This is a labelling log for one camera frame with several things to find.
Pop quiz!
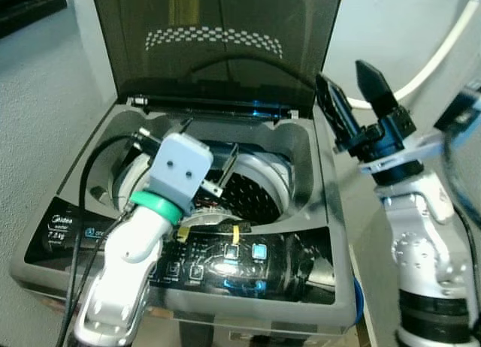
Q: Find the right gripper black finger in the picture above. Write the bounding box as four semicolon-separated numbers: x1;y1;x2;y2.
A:
354;59;400;116
315;71;362;149

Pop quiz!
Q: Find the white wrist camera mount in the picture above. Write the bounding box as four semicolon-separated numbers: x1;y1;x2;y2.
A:
148;133;214;207
359;80;481;175

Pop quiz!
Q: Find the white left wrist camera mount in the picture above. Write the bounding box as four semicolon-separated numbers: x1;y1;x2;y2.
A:
148;133;214;207

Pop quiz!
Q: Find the dark tinted washer lid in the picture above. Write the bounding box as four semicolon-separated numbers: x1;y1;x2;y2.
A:
90;0;345;121

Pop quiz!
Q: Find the perforated washer drum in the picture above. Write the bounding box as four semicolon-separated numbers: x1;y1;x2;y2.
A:
113;140;295;229

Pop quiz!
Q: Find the blue plastic basin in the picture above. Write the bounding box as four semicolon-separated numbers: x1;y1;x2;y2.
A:
351;276;366;325

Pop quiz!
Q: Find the white water hose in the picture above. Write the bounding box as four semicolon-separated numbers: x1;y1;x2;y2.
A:
347;0;481;111

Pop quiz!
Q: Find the dark window frame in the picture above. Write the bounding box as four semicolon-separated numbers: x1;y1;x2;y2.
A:
0;0;68;38

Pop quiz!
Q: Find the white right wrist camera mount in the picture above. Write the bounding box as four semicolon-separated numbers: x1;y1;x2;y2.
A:
359;80;481;175

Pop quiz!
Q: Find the grey top-load washing machine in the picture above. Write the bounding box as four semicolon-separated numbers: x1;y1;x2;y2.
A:
9;95;358;340

